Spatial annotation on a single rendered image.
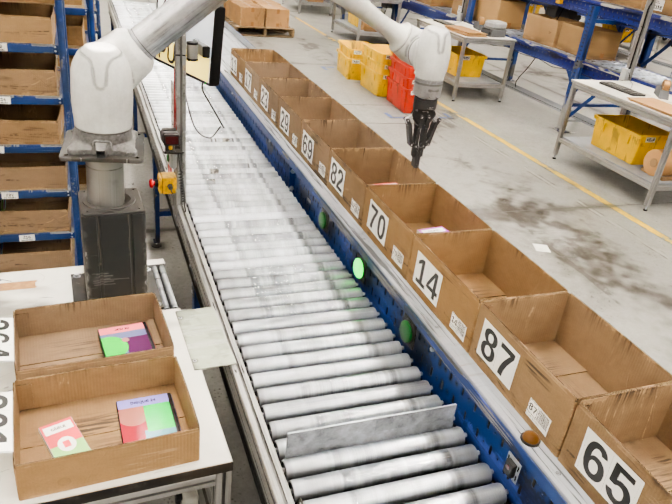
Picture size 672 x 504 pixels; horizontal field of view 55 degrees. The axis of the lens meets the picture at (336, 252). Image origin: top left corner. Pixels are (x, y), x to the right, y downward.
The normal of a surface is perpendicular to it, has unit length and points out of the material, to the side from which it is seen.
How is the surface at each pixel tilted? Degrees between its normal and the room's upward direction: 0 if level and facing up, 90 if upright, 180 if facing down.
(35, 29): 91
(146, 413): 0
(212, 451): 0
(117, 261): 90
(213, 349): 0
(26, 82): 91
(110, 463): 91
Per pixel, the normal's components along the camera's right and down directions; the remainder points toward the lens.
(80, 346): 0.11, -0.89
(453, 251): 0.34, 0.47
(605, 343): -0.93, 0.06
